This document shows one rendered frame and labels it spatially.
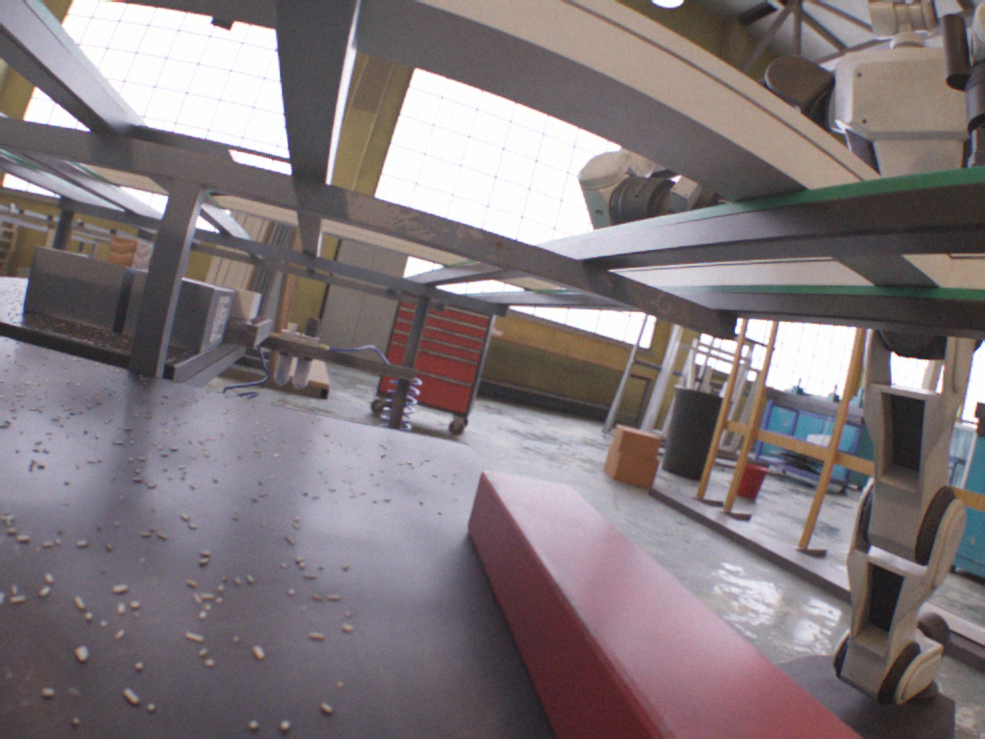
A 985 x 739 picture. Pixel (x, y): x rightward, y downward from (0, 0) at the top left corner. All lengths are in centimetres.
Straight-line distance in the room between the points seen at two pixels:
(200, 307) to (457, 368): 330
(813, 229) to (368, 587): 34
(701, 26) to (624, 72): 1169
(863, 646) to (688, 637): 102
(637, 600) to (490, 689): 6
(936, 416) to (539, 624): 78
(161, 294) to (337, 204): 21
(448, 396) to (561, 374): 506
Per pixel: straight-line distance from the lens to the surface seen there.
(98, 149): 65
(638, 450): 404
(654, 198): 76
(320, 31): 28
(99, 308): 91
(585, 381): 918
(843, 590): 277
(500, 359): 854
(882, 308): 61
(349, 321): 755
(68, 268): 94
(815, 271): 77
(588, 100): 36
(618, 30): 37
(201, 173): 61
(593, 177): 82
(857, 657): 123
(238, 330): 111
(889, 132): 92
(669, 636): 18
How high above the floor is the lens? 70
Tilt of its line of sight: 2 degrees down
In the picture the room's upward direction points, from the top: 14 degrees clockwise
